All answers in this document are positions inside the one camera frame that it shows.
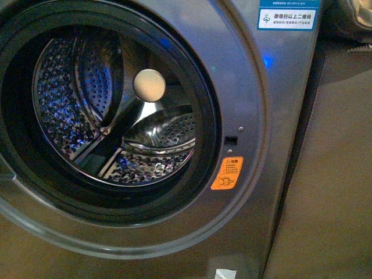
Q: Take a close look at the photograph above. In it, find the grey front-load washing machine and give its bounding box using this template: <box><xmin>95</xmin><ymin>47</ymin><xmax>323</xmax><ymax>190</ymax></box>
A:
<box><xmin>1</xmin><ymin>1</ymin><xmax>321</xmax><ymax>278</ymax></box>

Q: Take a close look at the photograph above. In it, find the orange warning sticker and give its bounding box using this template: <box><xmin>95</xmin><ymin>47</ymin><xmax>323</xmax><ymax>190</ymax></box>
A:
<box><xmin>211</xmin><ymin>156</ymin><xmax>244</xmax><ymax>190</ymax></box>

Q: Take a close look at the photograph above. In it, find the round beige drum hub cap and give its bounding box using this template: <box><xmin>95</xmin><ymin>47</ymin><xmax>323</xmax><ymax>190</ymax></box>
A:
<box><xmin>133</xmin><ymin>69</ymin><xmax>166</xmax><ymax>102</ymax></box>

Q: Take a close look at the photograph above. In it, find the perforated steel washer drum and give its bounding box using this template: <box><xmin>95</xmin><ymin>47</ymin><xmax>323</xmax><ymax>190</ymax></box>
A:
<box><xmin>32</xmin><ymin>26</ymin><xmax>196</xmax><ymax>187</ymax></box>

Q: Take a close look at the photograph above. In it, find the white tape piece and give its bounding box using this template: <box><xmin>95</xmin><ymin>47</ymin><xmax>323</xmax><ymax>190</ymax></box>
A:
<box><xmin>214</xmin><ymin>269</ymin><xmax>237</xmax><ymax>279</ymax></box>

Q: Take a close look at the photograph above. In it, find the blue white QR label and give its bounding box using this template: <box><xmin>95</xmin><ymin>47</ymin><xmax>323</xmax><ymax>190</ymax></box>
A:
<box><xmin>257</xmin><ymin>0</ymin><xmax>320</xmax><ymax>31</ymax></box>

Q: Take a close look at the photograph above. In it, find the grey cloth-covered cabinet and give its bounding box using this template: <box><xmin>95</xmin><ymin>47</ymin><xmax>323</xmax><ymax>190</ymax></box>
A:
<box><xmin>263</xmin><ymin>43</ymin><xmax>372</xmax><ymax>279</ymax></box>

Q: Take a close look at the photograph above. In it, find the crumpled dark fabric on top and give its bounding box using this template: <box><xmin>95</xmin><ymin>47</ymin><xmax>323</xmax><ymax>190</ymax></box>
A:
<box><xmin>320</xmin><ymin>0</ymin><xmax>371</xmax><ymax>44</ymax></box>

